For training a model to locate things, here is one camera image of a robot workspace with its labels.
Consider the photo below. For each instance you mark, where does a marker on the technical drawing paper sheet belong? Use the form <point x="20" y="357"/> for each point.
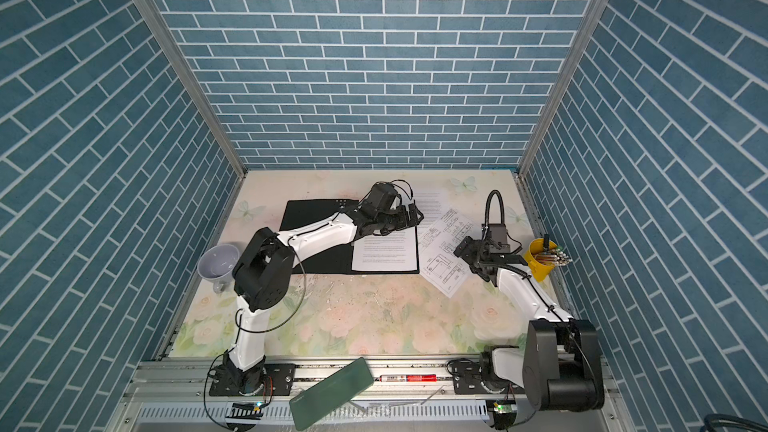
<point x="437" y="262"/>

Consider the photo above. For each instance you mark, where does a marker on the green board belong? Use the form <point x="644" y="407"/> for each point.
<point x="317" y="402"/>

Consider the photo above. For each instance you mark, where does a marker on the text printed paper sheet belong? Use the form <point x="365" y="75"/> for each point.
<point x="396" y="253"/>

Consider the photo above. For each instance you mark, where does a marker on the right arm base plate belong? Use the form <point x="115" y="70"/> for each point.
<point x="468" y="378"/>

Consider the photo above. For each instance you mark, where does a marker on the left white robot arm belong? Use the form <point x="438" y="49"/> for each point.
<point x="263" y="273"/>

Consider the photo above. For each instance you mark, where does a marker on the aluminium corner frame post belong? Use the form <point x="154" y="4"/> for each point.
<point x="586" y="29"/>

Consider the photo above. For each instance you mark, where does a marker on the aluminium front rail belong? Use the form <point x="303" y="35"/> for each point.
<point x="310" y="372"/>

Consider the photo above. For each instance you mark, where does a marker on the yellow pen cup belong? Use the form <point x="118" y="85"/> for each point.
<point x="538" y="270"/>

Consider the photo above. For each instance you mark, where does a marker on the grey ceramic mug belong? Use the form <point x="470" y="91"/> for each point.
<point x="216" y="266"/>

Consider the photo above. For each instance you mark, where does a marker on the left aluminium frame post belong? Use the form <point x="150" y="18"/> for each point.
<point x="170" y="48"/>

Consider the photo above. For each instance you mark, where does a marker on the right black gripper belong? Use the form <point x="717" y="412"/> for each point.
<point x="467" y="248"/>

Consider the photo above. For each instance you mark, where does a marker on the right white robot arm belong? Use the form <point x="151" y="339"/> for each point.
<point x="540" y="336"/>

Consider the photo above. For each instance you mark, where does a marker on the red marker pen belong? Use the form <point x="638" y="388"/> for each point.
<point x="408" y="378"/>

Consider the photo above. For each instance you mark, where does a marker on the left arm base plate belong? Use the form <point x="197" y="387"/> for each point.
<point x="263" y="379"/>

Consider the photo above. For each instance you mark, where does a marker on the orange black file folder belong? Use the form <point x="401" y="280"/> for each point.
<point x="321" y="233"/>

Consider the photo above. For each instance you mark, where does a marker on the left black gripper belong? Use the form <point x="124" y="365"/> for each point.
<point x="405" y="221"/>

